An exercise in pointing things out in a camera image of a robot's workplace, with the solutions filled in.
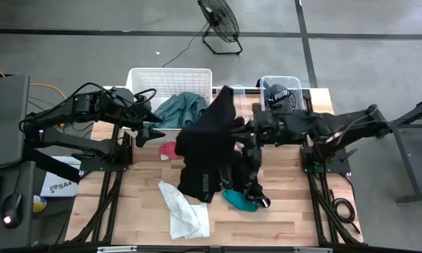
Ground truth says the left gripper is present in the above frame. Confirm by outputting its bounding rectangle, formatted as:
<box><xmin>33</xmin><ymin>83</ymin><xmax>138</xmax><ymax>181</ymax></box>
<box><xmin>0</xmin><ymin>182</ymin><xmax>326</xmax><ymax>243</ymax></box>
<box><xmin>124</xmin><ymin>100</ymin><xmax>166</xmax><ymax>148</ymax></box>

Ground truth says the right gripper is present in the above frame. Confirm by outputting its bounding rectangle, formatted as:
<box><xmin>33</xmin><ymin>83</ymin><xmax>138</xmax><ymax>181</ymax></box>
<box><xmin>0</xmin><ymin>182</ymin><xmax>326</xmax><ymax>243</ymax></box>
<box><xmin>230</xmin><ymin>110</ymin><xmax>298</xmax><ymax>176</ymax></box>

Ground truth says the red cloth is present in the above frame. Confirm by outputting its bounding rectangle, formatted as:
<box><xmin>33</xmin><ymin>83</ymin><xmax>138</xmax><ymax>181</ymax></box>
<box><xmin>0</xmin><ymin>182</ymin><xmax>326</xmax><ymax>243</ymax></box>
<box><xmin>158</xmin><ymin>141</ymin><xmax>183</xmax><ymax>162</ymax></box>

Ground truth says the large black garment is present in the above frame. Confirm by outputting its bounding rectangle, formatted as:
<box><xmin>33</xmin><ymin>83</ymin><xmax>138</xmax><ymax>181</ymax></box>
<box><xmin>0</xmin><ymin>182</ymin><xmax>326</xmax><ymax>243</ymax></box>
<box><xmin>174</xmin><ymin>84</ymin><xmax>238</xmax><ymax>169</ymax></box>

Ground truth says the black Puma garment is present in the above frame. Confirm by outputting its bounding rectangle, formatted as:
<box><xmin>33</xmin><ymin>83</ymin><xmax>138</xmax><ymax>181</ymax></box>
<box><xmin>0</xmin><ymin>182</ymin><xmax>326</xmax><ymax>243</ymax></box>
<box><xmin>265</xmin><ymin>83</ymin><xmax>298</xmax><ymax>114</ymax></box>

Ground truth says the white cloth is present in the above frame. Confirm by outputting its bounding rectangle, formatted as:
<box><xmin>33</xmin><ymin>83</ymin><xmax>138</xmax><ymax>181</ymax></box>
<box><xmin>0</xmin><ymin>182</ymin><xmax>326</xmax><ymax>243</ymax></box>
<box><xmin>157</xmin><ymin>180</ymin><xmax>211</xmax><ymax>240</ymax></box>

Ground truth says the grey teal garment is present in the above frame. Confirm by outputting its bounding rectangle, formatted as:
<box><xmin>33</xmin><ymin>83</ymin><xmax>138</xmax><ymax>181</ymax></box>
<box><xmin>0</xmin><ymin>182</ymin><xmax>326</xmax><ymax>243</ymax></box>
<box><xmin>150</xmin><ymin>91</ymin><xmax>209</xmax><ymax>130</ymax></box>

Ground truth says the small clear plastic bin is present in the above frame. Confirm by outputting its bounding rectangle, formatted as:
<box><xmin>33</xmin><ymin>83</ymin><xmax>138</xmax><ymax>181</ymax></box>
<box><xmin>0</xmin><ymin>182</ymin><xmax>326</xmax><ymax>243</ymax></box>
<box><xmin>216</xmin><ymin>84</ymin><xmax>249</xmax><ymax>122</ymax></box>

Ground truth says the white perforated laundry basket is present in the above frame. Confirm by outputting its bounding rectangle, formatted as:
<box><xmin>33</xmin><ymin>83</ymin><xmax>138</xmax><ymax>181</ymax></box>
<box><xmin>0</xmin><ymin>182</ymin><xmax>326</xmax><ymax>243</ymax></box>
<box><xmin>121</xmin><ymin>67</ymin><xmax>213</xmax><ymax>145</ymax></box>

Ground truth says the large clear plastic bin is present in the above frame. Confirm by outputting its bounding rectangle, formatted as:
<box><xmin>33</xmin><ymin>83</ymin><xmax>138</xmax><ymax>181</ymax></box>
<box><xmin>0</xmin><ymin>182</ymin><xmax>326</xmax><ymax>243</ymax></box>
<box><xmin>258</xmin><ymin>74</ymin><xmax>306</xmax><ymax>122</ymax></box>

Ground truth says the small teal cloth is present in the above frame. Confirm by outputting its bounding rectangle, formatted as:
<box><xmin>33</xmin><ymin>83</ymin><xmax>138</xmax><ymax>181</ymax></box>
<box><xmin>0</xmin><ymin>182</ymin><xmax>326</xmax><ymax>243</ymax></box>
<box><xmin>221</xmin><ymin>188</ymin><xmax>259</xmax><ymax>213</ymax></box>

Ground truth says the white printed cardboard box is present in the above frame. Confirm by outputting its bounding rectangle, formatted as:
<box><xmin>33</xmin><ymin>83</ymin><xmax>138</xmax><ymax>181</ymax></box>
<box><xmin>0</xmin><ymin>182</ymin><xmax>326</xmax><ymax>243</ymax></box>
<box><xmin>39</xmin><ymin>155</ymin><xmax>82</xmax><ymax>199</ymax></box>

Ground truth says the black floor fan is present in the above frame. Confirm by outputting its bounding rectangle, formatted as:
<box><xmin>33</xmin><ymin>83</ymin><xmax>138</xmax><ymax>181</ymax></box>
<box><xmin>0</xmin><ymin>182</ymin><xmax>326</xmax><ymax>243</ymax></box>
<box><xmin>197</xmin><ymin>0</ymin><xmax>244</xmax><ymax>56</ymax></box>

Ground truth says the yellow white ball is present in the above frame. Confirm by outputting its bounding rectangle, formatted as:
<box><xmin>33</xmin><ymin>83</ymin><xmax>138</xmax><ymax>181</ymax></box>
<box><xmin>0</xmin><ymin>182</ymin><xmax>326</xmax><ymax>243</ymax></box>
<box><xmin>32</xmin><ymin>195</ymin><xmax>48</xmax><ymax>214</ymax></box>

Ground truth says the dark desk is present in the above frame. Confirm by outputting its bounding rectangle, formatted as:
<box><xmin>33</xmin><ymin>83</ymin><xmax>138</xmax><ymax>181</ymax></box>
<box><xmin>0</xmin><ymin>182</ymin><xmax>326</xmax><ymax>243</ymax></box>
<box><xmin>0</xmin><ymin>160</ymin><xmax>37</xmax><ymax>251</ymax></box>

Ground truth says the black computer mouse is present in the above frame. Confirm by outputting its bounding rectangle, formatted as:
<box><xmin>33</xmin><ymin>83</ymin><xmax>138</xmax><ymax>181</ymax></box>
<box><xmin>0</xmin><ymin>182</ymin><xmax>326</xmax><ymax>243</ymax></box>
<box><xmin>0</xmin><ymin>193</ymin><xmax>24</xmax><ymax>230</ymax></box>

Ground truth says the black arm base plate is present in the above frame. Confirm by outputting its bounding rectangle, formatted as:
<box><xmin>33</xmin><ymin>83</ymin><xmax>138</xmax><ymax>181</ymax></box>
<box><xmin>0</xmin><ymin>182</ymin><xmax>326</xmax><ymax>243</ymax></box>
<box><xmin>79</xmin><ymin>154</ymin><xmax>133</xmax><ymax>173</ymax></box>
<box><xmin>300</xmin><ymin>145</ymin><xmax>352</xmax><ymax>176</ymax></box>

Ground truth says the black fan cable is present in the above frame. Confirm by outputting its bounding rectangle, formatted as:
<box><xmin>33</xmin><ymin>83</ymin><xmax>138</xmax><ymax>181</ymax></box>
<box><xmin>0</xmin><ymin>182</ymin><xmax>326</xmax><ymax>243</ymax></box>
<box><xmin>161</xmin><ymin>22</ymin><xmax>210</xmax><ymax>68</ymax></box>

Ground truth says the black aluminium rig frame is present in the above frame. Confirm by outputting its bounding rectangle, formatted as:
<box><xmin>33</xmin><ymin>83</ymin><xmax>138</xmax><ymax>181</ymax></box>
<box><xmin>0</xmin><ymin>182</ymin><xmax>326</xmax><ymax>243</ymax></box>
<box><xmin>54</xmin><ymin>86</ymin><xmax>366</xmax><ymax>253</ymax></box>

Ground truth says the yellow cable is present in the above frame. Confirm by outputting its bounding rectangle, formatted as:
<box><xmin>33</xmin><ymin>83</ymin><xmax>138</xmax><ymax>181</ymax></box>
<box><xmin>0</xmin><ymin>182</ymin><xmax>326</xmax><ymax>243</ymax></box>
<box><xmin>0</xmin><ymin>59</ymin><xmax>68</xmax><ymax>134</ymax></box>

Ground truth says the coiled black cable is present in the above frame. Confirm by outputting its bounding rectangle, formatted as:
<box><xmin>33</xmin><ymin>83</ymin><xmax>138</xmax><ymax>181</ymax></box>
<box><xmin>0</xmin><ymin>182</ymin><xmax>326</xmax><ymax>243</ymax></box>
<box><xmin>328</xmin><ymin>188</ymin><xmax>362</xmax><ymax>235</ymax></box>

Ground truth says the black side table frame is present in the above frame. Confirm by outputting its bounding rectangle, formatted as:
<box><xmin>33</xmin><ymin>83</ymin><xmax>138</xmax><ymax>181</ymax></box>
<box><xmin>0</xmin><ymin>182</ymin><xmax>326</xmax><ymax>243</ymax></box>
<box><xmin>389</xmin><ymin>96</ymin><xmax>422</xmax><ymax>205</ymax></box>

